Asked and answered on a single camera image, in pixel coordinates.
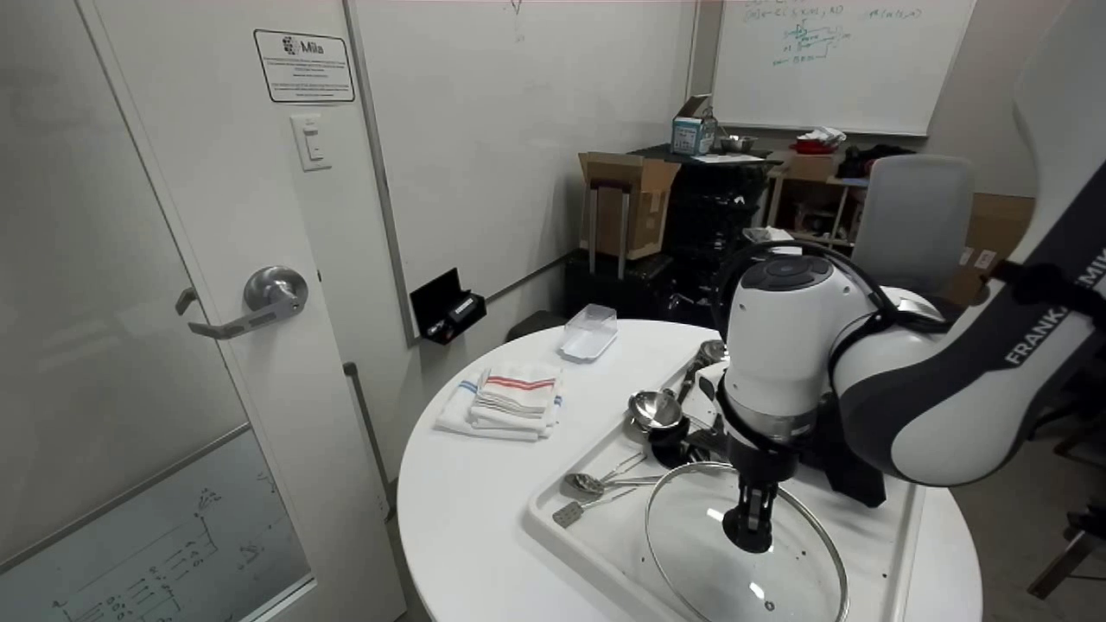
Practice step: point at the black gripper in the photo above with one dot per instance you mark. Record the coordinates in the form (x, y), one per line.
(763, 467)

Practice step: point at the glass lid with black knob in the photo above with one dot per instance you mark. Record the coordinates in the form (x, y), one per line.
(704, 554)

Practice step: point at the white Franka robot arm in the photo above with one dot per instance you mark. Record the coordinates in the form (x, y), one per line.
(922, 393)

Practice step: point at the black plastic spoon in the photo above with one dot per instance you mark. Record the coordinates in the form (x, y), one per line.
(669, 448)

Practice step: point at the steel ladle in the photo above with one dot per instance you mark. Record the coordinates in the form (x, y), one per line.
(651, 410)

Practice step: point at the white plastic tray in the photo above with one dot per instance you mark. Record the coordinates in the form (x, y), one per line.
(600, 540)

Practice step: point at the steel spoon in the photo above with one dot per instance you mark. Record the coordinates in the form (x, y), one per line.
(585, 484)

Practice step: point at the small steel tag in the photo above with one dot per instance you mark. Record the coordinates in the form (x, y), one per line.
(567, 517)

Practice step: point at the white cloth with red stripe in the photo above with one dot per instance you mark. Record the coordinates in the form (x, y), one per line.
(518, 393)

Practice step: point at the white paper stack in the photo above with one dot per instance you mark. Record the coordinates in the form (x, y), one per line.
(769, 237)

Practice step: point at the black cabinet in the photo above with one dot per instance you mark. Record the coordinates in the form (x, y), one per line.
(712, 220)

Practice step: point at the plain white folded cloth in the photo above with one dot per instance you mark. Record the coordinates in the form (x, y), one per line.
(471, 418)

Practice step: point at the wooden shelf unit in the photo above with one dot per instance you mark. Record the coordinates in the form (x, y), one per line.
(815, 210)

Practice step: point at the black chair base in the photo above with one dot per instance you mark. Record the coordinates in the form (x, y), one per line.
(1065, 556)

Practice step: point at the open cardboard box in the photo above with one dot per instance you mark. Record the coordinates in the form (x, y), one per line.
(627, 210)

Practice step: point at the grey office chair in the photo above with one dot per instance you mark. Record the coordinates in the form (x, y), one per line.
(916, 220)

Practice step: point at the black marker holder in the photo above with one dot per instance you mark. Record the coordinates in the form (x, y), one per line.
(449, 306)

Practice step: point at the flat cardboard sheet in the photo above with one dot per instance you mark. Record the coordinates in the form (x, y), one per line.
(996, 225)

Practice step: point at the red item on shelf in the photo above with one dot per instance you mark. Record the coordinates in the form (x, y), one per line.
(821, 141)

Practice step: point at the blue box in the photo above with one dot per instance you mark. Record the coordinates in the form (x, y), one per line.
(693, 131)

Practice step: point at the whiteboard with green writing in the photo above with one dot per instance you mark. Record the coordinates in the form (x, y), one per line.
(848, 70)

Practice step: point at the white door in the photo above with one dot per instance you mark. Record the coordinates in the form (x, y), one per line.
(141, 380)

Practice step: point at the large wall whiteboard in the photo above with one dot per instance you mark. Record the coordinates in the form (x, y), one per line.
(520, 141)

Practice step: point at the white light switch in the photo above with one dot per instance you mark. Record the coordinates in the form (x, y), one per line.
(308, 143)

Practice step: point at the white printed wall sign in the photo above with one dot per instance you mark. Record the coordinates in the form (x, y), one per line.
(305, 68)

